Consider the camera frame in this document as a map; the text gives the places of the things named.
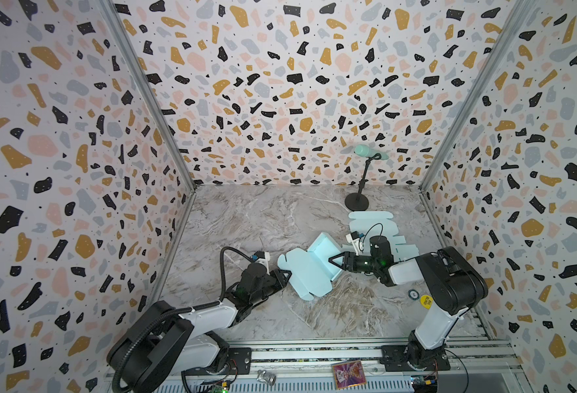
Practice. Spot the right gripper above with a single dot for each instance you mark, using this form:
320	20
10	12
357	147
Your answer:
347	261

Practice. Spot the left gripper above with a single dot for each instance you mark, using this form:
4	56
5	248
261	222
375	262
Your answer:
280	281

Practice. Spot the mint paper box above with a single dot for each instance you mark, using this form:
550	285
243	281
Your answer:
373	223
312	274

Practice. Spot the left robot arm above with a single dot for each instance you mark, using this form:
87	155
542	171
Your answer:
167	339

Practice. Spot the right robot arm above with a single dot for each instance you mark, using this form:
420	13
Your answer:
454	285

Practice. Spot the black microphone stand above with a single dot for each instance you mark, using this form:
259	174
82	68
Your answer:
358	201

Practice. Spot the yellow round sticker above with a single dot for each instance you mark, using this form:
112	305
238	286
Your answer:
426	301

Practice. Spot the small metal clip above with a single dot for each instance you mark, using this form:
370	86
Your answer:
266	377

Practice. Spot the colourful square card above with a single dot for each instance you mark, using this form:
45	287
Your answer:
348	374

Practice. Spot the mint green microphone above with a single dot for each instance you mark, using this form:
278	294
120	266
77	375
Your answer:
368	152

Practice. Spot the circuit board left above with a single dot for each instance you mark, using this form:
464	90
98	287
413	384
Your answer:
221	386

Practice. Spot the circuit board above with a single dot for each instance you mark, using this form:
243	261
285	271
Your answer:
221	386
425	383

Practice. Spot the circuit board right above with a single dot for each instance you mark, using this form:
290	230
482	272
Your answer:
425	383

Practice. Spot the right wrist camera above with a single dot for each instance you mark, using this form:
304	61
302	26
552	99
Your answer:
357	240

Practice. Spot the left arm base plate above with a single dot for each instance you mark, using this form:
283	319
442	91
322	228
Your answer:
232	362

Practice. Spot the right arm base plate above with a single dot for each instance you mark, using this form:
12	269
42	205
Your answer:
413	357

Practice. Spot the aluminium mounting rail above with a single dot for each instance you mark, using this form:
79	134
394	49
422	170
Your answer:
478	364

